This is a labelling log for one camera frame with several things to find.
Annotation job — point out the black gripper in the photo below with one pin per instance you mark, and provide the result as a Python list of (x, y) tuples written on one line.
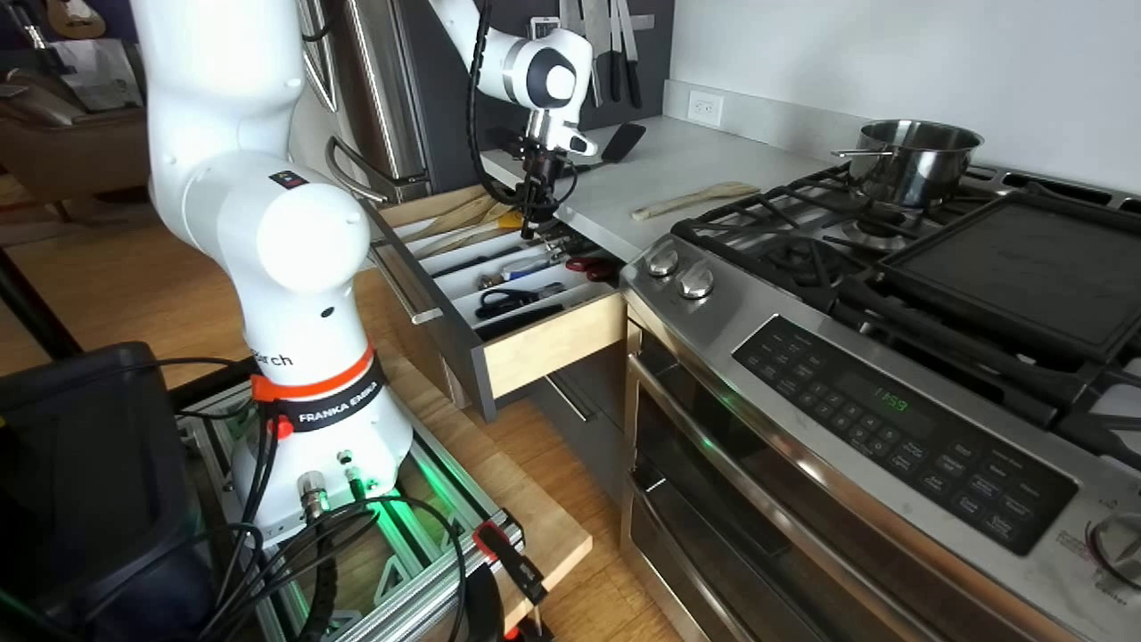
[(546, 183)]

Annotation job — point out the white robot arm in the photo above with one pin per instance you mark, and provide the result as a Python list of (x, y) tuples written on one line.
[(224, 78)]

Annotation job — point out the white plastic utensil tray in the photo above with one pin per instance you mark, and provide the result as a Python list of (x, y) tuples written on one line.
[(472, 259)]

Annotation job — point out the wooden kitchen drawer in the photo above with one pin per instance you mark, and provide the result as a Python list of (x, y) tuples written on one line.
[(479, 367)]

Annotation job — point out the cream wooden utensil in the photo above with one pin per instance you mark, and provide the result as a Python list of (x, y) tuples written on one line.
[(711, 195)]

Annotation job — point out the black spatula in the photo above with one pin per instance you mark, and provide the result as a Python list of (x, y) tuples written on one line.
[(623, 142)]

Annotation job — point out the stainless steel refrigerator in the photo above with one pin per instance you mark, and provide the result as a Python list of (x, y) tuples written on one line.
[(399, 95)]

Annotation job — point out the stainless steel pot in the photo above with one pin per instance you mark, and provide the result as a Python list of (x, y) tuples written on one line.
[(912, 161)]

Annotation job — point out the stainless steel gas stove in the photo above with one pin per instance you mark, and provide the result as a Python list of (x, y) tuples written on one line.
[(824, 459)]

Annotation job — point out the black griddle plate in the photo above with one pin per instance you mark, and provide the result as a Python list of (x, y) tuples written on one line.
[(1047, 272)]

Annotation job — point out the black box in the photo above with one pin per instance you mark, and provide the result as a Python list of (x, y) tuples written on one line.
[(97, 514)]

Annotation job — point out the black handled scissors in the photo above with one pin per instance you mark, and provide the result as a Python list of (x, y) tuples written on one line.
[(503, 299)]

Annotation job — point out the white wall outlet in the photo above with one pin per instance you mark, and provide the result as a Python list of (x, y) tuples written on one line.
[(704, 107)]

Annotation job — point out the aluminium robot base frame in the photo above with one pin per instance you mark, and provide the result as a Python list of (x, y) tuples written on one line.
[(364, 560)]

